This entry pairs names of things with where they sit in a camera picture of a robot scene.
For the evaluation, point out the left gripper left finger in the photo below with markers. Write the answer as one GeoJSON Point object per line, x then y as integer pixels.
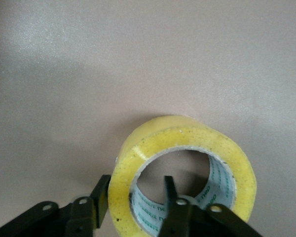
{"type": "Point", "coordinates": [98, 202]}

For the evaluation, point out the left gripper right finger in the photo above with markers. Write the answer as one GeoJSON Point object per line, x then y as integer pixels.
{"type": "Point", "coordinates": [173, 209]}

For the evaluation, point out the yellow packing tape roll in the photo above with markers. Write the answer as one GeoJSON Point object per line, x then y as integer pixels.
{"type": "Point", "coordinates": [187, 140]}

